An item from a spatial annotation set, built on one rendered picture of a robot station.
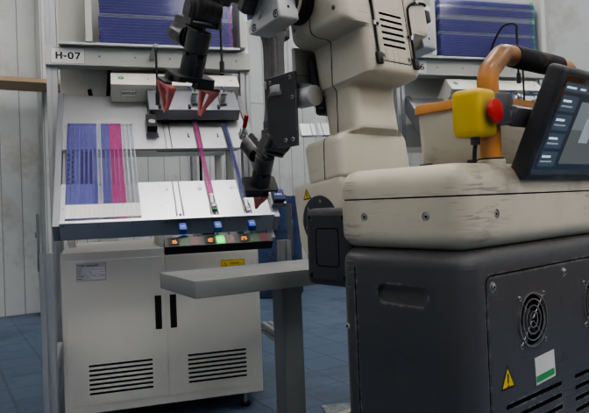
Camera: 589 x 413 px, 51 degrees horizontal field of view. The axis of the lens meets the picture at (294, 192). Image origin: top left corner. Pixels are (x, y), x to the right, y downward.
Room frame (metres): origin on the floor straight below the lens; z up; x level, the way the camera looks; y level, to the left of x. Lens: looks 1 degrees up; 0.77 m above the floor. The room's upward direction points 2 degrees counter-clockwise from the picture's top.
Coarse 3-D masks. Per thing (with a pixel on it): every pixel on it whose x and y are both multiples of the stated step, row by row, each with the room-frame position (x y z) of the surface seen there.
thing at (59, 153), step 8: (56, 136) 2.11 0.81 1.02; (56, 144) 2.08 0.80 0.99; (56, 152) 2.05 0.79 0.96; (56, 160) 2.02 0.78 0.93; (56, 168) 2.00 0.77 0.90; (56, 176) 1.97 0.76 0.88; (56, 184) 1.94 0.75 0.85; (56, 192) 1.92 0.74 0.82; (56, 200) 1.89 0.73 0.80; (56, 208) 1.87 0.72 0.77; (56, 216) 1.84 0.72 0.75; (56, 224) 1.82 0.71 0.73; (56, 232) 1.83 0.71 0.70; (56, 240) 1.85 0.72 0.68
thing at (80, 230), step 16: (64, 224) 1.82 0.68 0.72; (80, 224) 1.83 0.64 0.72; (96, 224) 1.85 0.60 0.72; (112, 224) 1.86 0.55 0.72; (128, 224) 1.88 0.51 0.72; (144, 224) 1.90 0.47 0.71; (160, 224) 1.91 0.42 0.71; (176, 224) 1.93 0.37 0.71; (192, 224) 1.95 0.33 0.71; (208, 224) 1.96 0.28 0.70; (224, 224) 1.98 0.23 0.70; (240, 224) 2.00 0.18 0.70; (256, 224) 2.02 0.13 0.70; (272, 224) 2.04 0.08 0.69; (64, 240) 1.86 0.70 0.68
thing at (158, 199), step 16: (64, 192) 1.94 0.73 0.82; (144, 192) 2.00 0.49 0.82; (160, 192) 2.02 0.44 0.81; (176, 192) 2.03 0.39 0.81; (192, 192) 2.05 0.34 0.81; (224, 192) 2.08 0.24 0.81; (240, 192) 2.09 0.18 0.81; (64, 208) 1.89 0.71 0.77; (144, 208) 1.95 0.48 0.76; (160, 208) 1.96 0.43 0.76; (176, 208) 1.98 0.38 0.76; (192, 208) 1.99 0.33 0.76; (208, 208) 2.00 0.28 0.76; (224, 208) 2.02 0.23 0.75; (240, 208) 2.03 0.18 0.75
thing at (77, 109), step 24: (72, 96) 2.32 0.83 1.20; (96, 96) 2.35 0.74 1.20; (72, 120) 2.21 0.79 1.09; (96, 120) 2.24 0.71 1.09; (120, 120) 2.26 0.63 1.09; (144, 120) 2.29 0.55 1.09; (216, 120) 2.37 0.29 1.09; (240, 120) 2.40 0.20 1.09; (144, 144) 2.19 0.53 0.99; (168, 144) 2.21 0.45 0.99; (192, 144) 2.24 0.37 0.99; (216, 144) 2.26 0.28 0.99
